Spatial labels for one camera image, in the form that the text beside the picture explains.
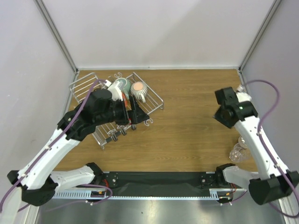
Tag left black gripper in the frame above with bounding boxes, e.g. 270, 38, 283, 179
95, 95, 149, 126

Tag orange mug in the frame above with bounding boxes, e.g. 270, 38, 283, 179
122, 92, 128, 109

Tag grey striped round mug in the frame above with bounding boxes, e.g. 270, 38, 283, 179
130, 82, 148, 103

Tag teal ceramic mug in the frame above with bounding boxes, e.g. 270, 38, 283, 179
116, 77, 131, 99

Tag clear faceted glass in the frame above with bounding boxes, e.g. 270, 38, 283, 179
229, 143, 250, 163

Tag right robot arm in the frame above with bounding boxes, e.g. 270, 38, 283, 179
214, 87, 299, 205

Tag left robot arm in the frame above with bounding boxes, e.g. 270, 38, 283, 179
7, 89, 150, 206

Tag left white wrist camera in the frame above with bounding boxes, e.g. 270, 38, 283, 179
104, 79, 123, 101

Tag silver wire dish rack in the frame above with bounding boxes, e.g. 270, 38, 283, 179
69, 72, 164, 149

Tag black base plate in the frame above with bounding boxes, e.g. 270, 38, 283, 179
103, 172, 219, 194

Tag white cable duct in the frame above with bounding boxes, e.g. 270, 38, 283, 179
53, 188, 231, 200

